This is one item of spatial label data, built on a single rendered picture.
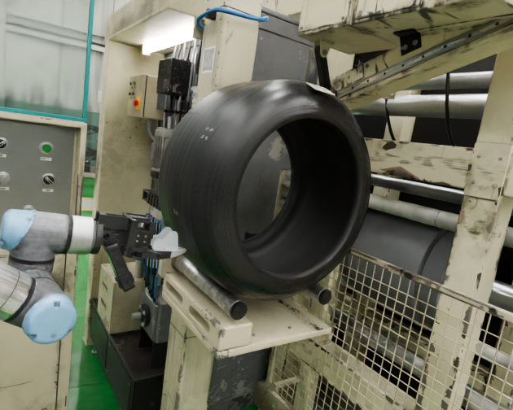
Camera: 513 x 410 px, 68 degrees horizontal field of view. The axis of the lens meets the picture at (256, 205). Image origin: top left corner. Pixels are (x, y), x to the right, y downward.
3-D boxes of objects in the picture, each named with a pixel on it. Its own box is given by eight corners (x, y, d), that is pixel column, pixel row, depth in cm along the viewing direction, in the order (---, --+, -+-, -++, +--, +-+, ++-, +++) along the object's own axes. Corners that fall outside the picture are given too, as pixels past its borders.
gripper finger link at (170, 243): (195, 234, 87) (157, 230, 82) (190, 259, 88) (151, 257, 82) (190, 231, 90) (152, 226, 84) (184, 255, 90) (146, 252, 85)
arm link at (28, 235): (-4, 246, 72) (4, 202, 71) (60, 250, 78) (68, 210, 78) (-3, 259, 66) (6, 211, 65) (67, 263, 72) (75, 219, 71)
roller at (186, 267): (188, 254, 118) (186, 268, 118) (174, 254, 115) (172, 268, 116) (249, 301, 90) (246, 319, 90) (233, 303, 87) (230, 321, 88)
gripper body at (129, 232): (160, 224, 81) (101, 216, 74) (151, 262, 82) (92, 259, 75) (148, 215, 87) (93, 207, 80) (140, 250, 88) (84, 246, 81)
